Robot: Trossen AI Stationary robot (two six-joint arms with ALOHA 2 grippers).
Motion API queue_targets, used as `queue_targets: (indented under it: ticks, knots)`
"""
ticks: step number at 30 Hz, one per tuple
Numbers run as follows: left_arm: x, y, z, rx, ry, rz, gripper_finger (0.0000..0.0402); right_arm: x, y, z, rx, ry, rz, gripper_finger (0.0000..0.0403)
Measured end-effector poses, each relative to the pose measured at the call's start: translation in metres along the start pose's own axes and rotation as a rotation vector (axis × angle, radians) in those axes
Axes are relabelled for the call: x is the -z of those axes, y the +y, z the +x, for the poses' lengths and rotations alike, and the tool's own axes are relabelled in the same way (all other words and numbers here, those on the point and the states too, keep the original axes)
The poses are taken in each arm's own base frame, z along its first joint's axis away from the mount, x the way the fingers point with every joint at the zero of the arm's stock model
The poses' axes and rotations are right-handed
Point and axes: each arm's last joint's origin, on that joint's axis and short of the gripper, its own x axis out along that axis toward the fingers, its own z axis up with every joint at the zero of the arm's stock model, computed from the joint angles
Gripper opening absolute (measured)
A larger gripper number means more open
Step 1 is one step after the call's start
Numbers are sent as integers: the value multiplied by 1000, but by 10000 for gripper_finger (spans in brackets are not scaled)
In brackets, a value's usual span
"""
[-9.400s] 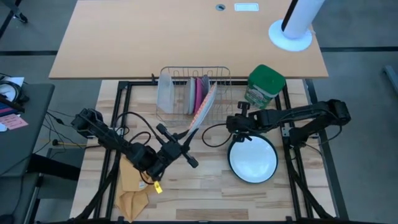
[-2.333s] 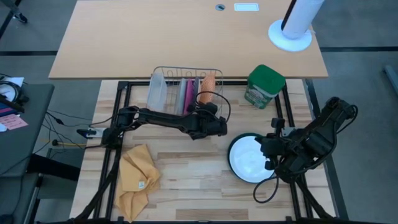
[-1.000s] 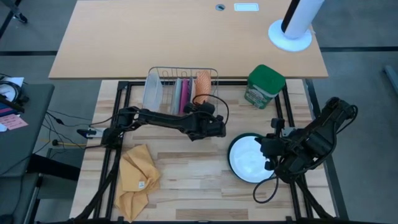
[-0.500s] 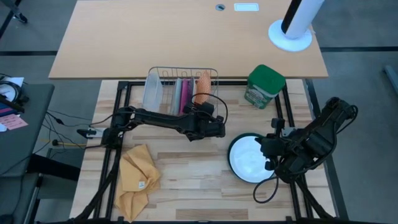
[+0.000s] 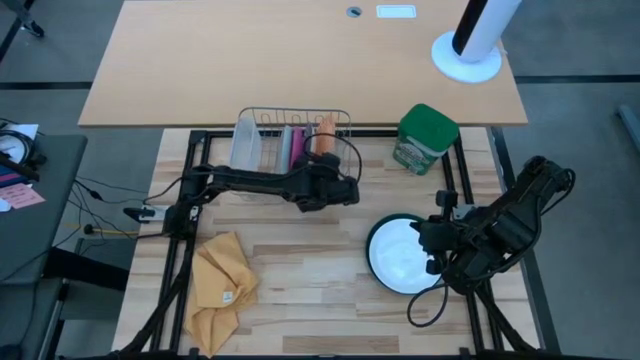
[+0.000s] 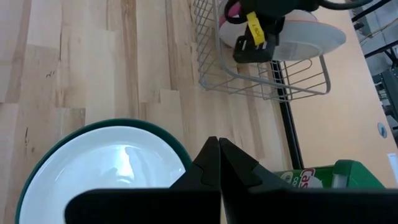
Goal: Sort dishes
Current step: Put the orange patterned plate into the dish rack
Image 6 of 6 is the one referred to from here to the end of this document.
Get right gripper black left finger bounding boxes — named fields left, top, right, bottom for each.
left=64, top=136, right=221, bottom=224

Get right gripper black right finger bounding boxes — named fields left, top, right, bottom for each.
left=219, top=138, right=398, bottom=224

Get orange patterned white plate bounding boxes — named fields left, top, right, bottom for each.
left=218, top=8, right=347, bottom=62

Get pink plate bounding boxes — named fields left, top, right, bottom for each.
left=218, top=1, right=243, bottom=28

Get dark green bowl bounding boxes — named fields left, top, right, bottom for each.
left=14, top=118, right=193, bottom=224

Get green Cascade detergent tub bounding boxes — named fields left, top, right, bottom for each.
left=273, top=159, right=386, bottom=190

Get background metal frames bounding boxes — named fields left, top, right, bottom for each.
left=351, top=0, right=398, bottom=125

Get white desk outlet cover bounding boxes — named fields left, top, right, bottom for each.
left=387, top=152, right=398, bottom=178

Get beige desk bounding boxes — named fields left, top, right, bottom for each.
left=287, top=0, right=398, bottom=187

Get black cable with yellow tag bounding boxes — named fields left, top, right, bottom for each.
left=223, top=0, right=267, bottom=47

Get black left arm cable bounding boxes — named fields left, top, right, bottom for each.
left=317, top=0, right=374, bottom=11

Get black aluminium rig frame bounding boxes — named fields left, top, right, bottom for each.
left=269, top=60, right=305, bottom=170

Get grey wire dish rack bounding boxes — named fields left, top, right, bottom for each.
left=193, top=0, right=331, bottom=103

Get round desk cable grommet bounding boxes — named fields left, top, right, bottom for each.
left=377, top=122, right=388, bottom=139

